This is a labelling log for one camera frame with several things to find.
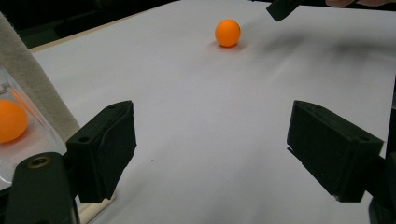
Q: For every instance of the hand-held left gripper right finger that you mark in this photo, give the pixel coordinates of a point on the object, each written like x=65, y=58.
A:
x=333, y=149

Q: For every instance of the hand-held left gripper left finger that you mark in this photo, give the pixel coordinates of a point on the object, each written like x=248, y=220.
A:
x=102, y=149

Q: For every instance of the orange table tennis ball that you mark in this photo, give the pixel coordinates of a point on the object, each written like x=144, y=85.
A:
x=11, y=121
x=227, y=33

